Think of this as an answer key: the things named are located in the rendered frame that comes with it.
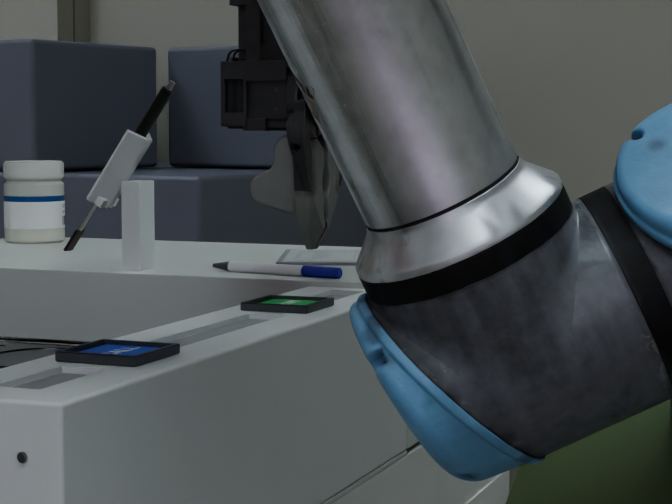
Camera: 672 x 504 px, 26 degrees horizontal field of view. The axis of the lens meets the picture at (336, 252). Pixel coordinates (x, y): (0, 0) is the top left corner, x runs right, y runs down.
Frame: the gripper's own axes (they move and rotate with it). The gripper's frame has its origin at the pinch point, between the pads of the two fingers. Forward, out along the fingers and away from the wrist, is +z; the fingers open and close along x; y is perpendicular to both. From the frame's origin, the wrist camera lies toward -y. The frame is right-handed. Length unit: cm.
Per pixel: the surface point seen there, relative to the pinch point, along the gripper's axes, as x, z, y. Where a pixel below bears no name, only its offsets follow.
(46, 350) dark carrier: -3.2, 11.6, 28.1
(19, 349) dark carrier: -2.4, 11.5, 30.5
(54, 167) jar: -37, -4, 48
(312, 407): 11.5, 11.8, -4.1
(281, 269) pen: -12.9, 4.4, 9.2
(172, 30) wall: -265, -36, 155
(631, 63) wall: -244, -24, 20
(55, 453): 45.0, 8.2, -3.7
